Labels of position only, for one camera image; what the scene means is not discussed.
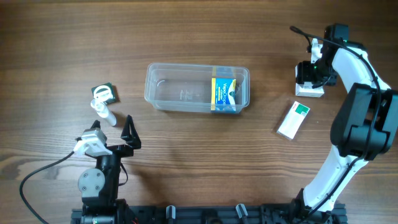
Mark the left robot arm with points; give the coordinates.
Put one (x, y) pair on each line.
(99, 185)

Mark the white blue medicine box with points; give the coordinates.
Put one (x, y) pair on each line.
(306, 90)

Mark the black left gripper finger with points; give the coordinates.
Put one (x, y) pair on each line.
(130, 135)
(96, 124)

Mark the white green medicine box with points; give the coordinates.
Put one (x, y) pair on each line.
(293, 120)

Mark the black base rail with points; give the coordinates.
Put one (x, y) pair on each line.
(263, 214)

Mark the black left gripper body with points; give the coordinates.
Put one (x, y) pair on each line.
(121, 150)

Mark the white bottle clear cap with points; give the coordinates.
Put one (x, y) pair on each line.
(103, 111)

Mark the blue yellow VapoDrops box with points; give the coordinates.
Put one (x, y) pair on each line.
(223, 95)

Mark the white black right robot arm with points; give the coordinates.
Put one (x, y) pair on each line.
(364, 127)

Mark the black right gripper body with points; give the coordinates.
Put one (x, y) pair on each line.
(318, 72)

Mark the clear plastic container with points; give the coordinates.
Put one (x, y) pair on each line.
(187, 87)

